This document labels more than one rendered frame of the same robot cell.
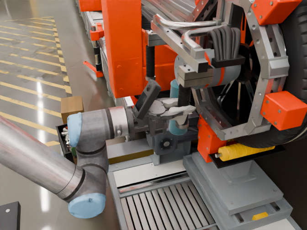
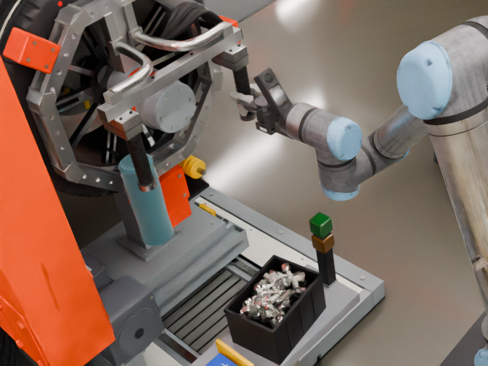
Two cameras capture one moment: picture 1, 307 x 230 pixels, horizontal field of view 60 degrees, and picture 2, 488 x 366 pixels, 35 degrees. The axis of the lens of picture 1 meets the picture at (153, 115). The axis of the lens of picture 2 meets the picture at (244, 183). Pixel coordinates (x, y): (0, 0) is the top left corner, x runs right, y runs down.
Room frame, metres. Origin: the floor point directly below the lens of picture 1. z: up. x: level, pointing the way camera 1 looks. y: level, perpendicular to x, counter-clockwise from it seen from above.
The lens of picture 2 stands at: (1.28, 1.46, 1.84)
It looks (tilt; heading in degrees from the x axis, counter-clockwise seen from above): 38 degrees down; 251
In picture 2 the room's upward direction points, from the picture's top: 12 degrees counter-clockwise
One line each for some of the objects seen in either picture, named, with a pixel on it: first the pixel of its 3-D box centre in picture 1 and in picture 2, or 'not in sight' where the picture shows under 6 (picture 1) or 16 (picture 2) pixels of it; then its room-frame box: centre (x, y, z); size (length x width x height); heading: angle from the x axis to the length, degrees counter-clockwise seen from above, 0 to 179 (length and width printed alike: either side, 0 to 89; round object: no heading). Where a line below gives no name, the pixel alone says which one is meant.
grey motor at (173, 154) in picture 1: (182, 137); (100, 312); (1.22, -0.17, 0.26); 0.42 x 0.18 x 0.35; 108
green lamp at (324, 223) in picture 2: (77, 148); (320, 224); (0.70, 0.27, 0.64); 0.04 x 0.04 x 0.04; 18
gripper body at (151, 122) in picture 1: (146, 118); (279, 114); (0.65, 0.02, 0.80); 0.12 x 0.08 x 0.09; 108
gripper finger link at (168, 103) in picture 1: (175, 107); (242, 105); (0.71, -0.07, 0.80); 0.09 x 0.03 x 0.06; 116
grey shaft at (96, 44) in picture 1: (97, 52); not in sight; (2.43, 0.54, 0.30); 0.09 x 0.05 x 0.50; 18
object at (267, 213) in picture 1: (231, 183); (157, 258); (0.97, -0.43, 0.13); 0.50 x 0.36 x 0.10; 18
